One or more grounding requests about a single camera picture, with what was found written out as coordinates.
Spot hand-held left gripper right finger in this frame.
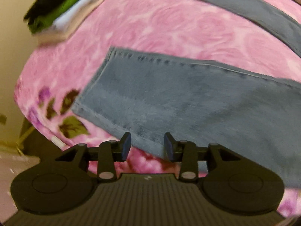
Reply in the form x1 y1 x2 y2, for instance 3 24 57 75
164 132 245 183

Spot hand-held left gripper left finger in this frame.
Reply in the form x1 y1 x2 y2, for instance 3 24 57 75
55 132 131 183

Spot blue jeans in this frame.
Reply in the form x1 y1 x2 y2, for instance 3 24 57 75
72 0 301 190

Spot pink floral blanket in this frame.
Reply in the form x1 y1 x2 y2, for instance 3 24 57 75
13 0 301 219

